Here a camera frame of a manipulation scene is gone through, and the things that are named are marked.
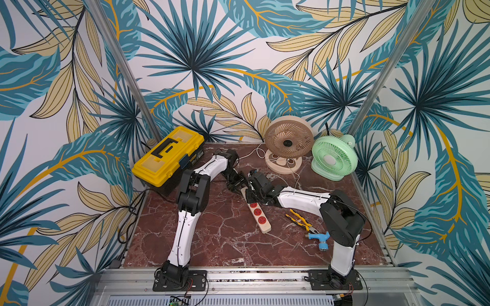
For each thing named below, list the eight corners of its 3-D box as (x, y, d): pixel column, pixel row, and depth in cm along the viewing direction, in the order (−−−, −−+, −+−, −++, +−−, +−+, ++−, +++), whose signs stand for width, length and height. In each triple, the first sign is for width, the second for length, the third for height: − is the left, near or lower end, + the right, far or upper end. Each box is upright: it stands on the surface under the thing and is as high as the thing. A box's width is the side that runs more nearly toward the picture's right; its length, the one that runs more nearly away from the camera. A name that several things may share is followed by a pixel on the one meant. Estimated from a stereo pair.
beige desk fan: (265, 173, 108) (272, 131, 83) (264, 159, 114) (270, 116, 89) (300, 173, 108) (318, 131, 83) (297, 159, 114) (313, 116, 89)
